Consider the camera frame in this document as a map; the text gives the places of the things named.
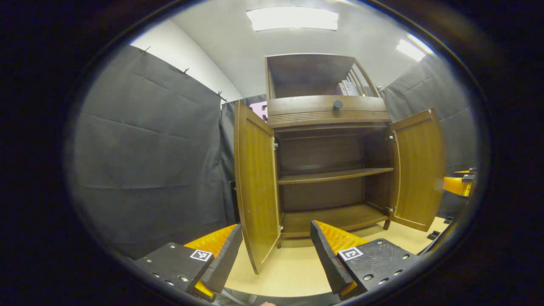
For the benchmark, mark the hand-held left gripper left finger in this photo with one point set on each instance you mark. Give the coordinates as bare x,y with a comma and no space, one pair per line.
224,263

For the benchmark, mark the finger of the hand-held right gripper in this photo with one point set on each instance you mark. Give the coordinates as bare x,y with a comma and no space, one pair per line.
465,172
454,185

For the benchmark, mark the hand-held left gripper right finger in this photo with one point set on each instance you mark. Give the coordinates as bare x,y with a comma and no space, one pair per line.
326,263

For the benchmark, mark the wooden shoe cabinet door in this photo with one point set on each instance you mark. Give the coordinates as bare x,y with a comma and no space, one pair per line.
255,191
420,170

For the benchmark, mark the wooden double-door shoe cabinet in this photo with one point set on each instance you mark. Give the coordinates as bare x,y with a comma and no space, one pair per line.
318,148

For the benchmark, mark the wooden cabinet shelf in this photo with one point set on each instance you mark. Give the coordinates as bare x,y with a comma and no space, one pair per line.
331,175

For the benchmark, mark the wooden cabinet drawer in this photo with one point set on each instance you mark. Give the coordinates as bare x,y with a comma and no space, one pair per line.
297,106

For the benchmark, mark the small ceiling light panel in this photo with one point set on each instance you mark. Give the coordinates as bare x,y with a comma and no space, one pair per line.
411,49

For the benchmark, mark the black round drawer knob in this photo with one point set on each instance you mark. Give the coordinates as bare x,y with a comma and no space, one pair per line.
338,105

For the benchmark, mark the black backdrop cloth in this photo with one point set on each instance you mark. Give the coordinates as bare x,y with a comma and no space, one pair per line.
140,148

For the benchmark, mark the large ceiling light panel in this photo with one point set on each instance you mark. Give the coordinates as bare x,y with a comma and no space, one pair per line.
293,19

